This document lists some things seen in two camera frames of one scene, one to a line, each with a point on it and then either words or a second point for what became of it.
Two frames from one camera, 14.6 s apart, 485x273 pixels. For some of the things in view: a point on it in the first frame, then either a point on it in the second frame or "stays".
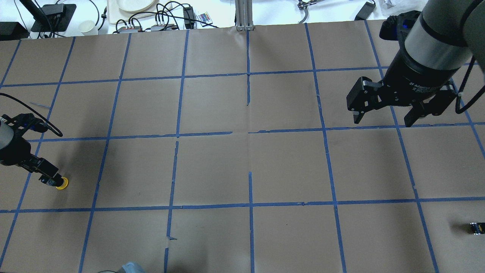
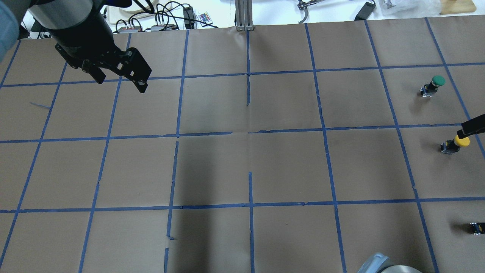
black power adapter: x=365 y=11 stays
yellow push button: x=64 y=185 -> x=451 y=146
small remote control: x=204 y=18 stays
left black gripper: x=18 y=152 -> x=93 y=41
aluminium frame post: x=244 y=15 stays
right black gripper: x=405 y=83 -> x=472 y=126
